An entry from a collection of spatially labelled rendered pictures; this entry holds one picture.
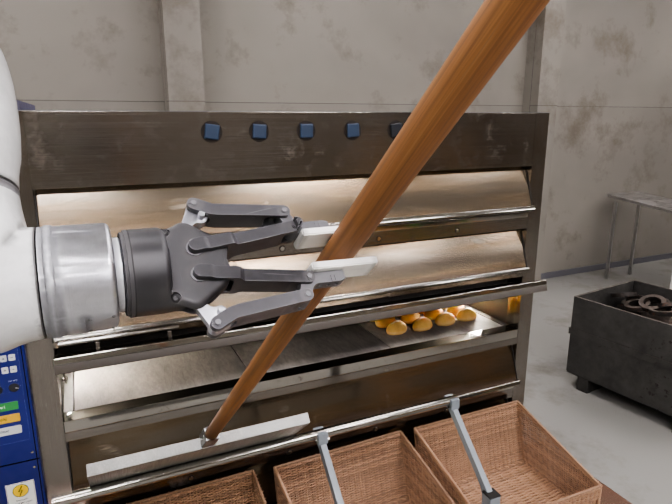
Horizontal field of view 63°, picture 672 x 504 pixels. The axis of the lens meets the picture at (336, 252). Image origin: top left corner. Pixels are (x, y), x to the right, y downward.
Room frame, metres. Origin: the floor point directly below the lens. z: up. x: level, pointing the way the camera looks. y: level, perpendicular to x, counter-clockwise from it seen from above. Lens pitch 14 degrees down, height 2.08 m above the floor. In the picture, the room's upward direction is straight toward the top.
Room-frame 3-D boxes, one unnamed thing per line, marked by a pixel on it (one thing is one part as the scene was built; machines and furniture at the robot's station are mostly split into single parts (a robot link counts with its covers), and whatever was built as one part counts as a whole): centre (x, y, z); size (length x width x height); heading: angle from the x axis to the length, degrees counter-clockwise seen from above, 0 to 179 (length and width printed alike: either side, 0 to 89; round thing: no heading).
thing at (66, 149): (1.91, 0.03, 1.99); 1.80 x 0.08 x 0.21; 115
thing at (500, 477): (1.90, -0.66, 0.72); 0.56 x 0.49 x 0.28; 114
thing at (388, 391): (1.89, 0.02, 1.02); 1.79 x 0.11 x 0.19; 115
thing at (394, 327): (2.53, -0.32, 1.21); 0.61 x 0.48 x 0.06; 25
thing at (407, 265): (1.89, 0.02, 1.54); 1.79 x 0.11 x 0.19; 115
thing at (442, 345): (1.91, 0.03, 1.16); 1.80 x 0.06 x 0.04; 115
